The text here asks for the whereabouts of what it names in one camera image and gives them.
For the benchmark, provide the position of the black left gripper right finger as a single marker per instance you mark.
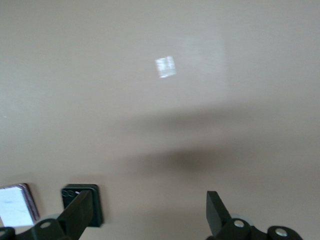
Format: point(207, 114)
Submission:
point(217, 215)

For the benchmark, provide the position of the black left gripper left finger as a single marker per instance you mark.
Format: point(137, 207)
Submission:
point(75, 215)

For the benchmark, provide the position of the black flip phone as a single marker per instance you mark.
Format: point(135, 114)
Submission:
point(96, 200)

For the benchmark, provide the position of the lilac flip phone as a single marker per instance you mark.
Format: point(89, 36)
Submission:
point(12, 205)

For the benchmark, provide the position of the small clear tape piece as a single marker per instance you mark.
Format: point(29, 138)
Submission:
point(165, 67)

